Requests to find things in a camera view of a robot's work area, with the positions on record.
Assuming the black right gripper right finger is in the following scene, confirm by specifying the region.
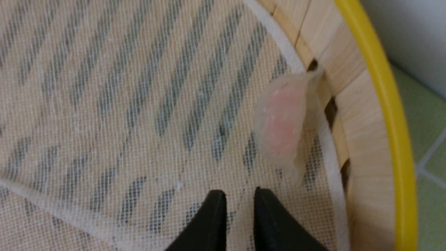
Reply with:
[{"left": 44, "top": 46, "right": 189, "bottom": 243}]
[{"left": 254, "top": 187, "right": 327, "bottom": 251}]

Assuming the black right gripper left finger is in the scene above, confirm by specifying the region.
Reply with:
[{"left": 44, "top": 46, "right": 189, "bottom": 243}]
[{"left": 166, "top": 190, "right": 227, "bottom": 251}]

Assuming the pink steamed dumpling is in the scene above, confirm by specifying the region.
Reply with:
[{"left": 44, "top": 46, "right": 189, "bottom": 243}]
[{"left": 253, "top": 69, "right": 324, "bottom": 184}]

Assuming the white mesh steamer liner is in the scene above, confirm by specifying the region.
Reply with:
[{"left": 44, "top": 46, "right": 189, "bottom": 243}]
[{"left": 1, "top": 0, "right": 350, "bottom": 251}]

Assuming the bamboo steamer basket yellow rim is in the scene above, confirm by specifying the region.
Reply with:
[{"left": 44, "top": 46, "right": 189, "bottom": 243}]
[{"left": 257, "top": 0, "right": 418, "bottom": 251}]

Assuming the green checkered tablecloth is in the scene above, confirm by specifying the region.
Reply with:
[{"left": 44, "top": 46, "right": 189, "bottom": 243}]
[{"left": 391, "top": 65, "right": 446, "bottom": 251}]

